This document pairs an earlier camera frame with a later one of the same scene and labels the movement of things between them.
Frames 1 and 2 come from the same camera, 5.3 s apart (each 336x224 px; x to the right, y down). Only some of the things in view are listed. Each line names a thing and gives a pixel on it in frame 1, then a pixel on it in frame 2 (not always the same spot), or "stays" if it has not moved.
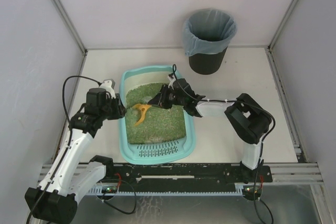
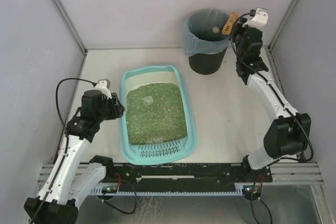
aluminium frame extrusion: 305,172 stays
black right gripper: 163,99 → 238,24
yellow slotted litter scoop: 143,108 → 228,27
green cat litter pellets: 159,124 stays
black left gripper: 118,108 stays
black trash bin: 206,64 stays
